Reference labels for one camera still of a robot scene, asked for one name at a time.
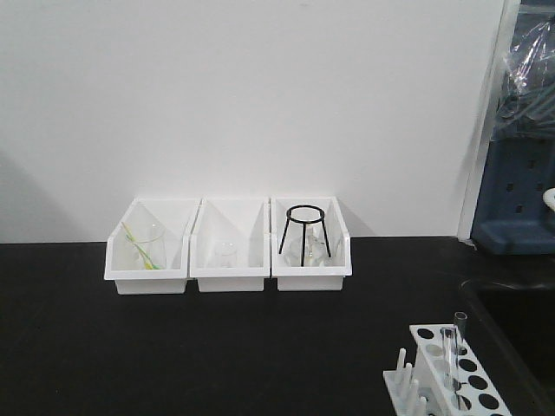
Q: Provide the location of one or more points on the clear glass beaker left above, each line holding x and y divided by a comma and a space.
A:
152, 239

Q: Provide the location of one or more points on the clear plastic bag of pegs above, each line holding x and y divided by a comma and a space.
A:
525, 108

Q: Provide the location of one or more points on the small clear glass beaker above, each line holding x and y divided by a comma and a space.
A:
225, 254

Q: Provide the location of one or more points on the white storage bin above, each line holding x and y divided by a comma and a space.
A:
309, 278
178, 217
243, 221

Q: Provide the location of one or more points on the white right storage bin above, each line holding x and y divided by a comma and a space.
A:
309, 278

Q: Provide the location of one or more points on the clear glass flask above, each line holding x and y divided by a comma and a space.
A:
315, 250

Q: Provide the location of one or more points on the white middle storage bin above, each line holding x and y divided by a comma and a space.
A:
243, 221

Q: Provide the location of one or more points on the clear glass test tube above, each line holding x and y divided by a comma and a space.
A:
450, 337

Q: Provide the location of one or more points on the blue pegboard drying rack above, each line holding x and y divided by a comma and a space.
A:
511, 217

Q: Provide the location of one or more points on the yellow green stirring stick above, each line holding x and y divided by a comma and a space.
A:
148, 262

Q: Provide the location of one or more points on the black wire tripod stand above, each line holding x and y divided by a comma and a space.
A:
304, 215

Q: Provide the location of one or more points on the white gooseneck lab faucet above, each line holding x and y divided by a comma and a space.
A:
549, 198

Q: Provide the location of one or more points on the white left storage bin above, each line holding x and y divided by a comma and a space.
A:
178, 217

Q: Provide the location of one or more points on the white test tube rack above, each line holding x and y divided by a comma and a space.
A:
417, 388

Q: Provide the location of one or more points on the black lab sink basin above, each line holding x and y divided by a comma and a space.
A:
520, 318

